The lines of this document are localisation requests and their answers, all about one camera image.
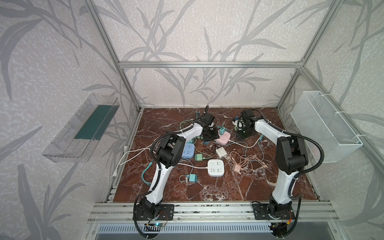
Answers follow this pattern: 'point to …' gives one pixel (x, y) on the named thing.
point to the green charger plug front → (198, 157)
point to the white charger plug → (221, 152)
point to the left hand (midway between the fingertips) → (220, 134)
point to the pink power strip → (223, 139)
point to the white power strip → (216, 167)
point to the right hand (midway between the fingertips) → (240, 131)
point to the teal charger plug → (193, 177)
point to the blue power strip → (189, 150)
